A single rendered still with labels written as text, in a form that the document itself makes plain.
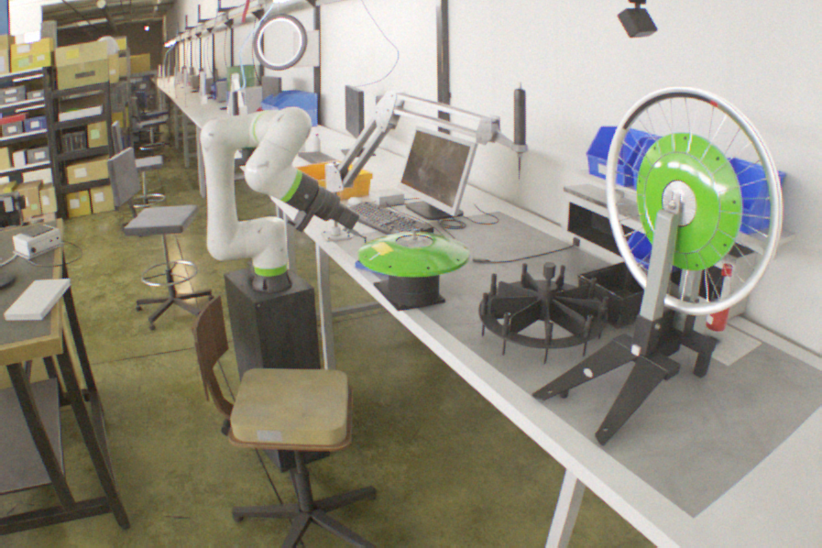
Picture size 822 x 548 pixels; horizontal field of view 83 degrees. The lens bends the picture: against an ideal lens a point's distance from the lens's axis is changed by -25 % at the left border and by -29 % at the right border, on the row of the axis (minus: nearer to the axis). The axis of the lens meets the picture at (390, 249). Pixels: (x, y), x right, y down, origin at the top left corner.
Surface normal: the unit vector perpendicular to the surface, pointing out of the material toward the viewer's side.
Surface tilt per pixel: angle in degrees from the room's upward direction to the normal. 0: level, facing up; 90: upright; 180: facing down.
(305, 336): 90
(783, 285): 90
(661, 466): 0
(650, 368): 18
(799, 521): 0
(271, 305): 90
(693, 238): 98
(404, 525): 0
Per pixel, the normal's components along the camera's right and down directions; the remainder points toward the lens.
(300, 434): 0.03, 0.35
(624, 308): 0.43, 0.36
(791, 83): -0.91, 0.15
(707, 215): -0.77, 0.24
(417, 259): 0.01, -0.76
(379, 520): -0.01, -0.94
